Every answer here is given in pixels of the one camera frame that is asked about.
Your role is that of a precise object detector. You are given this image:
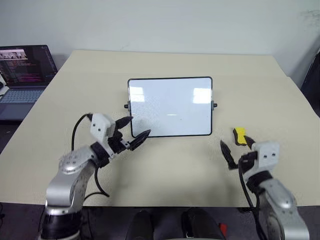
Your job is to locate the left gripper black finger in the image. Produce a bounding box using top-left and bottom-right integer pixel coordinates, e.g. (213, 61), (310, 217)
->
(128, 129), (152, 151)
(115, 115), (134, 131)

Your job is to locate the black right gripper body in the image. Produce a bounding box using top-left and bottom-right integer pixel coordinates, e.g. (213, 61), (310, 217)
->
(235, 151), (258, 169)

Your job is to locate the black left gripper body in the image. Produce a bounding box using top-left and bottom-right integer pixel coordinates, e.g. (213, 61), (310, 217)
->
(107, 119), (132, 154)

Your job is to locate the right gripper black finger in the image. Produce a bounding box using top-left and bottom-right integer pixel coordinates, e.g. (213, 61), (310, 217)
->
(243, 135), (257, 151)
(219, 139), (239, 171)

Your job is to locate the yellow and black eraser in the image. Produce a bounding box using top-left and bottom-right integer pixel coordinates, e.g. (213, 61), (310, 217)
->
(232, 127), (251, 147)

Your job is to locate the small black-framed whiteboard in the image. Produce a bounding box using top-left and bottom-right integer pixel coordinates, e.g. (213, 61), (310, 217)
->
(123, 76), (218, 139)

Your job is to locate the open blue laptop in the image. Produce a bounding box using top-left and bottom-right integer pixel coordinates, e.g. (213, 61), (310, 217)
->
(0, 44), (59, 122)

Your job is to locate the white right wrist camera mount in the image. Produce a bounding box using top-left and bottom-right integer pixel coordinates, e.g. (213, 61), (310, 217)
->
(240, 140), (281, 184)

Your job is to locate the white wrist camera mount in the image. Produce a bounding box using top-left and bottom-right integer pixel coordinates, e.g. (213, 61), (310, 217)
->
(240, 140), (281, 184)
(89, 113), (120, 161)

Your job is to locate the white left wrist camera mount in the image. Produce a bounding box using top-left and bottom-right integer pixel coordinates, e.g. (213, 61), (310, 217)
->
(89, 113), (120, 161)

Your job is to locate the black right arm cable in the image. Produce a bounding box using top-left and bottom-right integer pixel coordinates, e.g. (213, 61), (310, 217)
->
(237, 161), (269, 240)

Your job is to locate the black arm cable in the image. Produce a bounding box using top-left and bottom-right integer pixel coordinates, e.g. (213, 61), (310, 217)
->
(71, 113), (111, 199)
(237, 161), (269, 240)

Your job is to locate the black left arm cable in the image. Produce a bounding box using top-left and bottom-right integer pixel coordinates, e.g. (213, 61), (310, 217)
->
(71, 113), (111, 199)

